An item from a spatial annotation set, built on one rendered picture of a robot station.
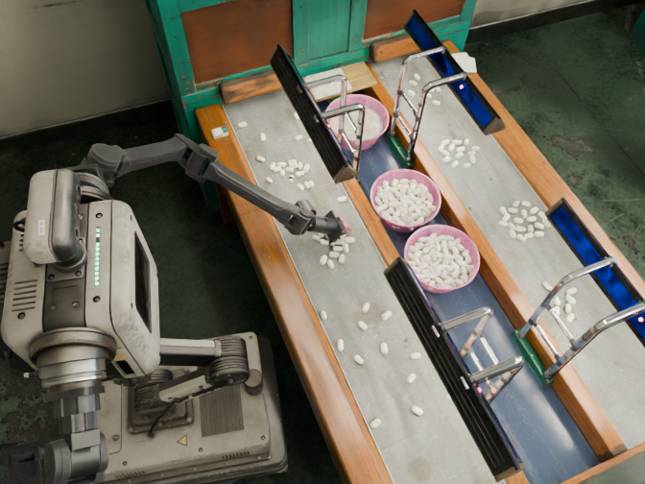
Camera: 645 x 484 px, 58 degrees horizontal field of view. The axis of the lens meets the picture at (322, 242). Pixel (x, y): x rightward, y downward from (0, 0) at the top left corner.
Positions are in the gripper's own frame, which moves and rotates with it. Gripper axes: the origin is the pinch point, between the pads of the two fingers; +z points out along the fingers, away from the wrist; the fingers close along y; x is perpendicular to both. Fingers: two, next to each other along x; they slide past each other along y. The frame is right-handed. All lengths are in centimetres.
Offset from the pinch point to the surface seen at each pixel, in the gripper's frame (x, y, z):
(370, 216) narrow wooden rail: -6.5, 1.6, 6.8
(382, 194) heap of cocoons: -10.8, 10.4, 15.6
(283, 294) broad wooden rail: 19.0, -16.4, -25.0
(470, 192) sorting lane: -31, -1, 41
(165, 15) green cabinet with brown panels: -12, 79, -58
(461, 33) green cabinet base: -59, 79, 71
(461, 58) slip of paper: -54, 65, 65
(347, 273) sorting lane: 5.8, -15.9, -4.6
